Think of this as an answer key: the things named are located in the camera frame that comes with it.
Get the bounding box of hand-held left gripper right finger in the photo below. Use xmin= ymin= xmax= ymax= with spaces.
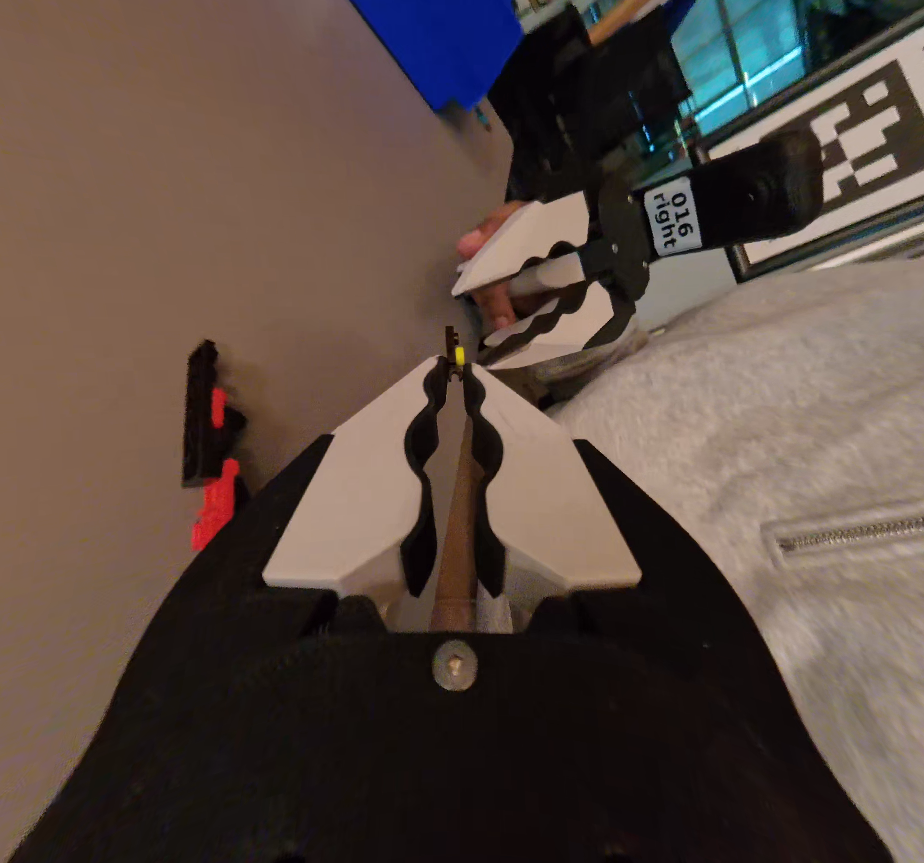
xmin=462 ymin=362 xmax=643 ymax=634

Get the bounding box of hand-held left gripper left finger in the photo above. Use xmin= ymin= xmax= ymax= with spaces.
xmin=261 ymin=355 xmax=450 ymax=634

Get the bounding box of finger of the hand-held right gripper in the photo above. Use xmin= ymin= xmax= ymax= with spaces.
xmin=451 ymin=190 xmax=593 ymax=297
xmin=478 ymin=280 xmax=616 ymax=369

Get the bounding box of black red lego assembly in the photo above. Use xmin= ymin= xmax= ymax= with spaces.
xmin=180 ymin=339 xmax=250 ymax=552

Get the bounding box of person's right hand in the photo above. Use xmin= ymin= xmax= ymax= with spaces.
xmin=456 ymin=202 xmax=528 ymax=331

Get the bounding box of framed black white tag board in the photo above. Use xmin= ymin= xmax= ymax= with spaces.
xmin=696 ymin=11 xmax=924 ymax=283

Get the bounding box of black office chair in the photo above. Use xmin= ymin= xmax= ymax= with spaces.
xmin=487 ymin=4 xmax=694 ymax=200

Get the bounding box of person's grey fleece jacket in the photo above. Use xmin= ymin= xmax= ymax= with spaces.
xmin=545 ymin=260 xmax=924 ymax=863

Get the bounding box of blue plastic bin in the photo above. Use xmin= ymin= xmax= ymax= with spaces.
xmin=303 ymin=0 xmax=524 ymax=113

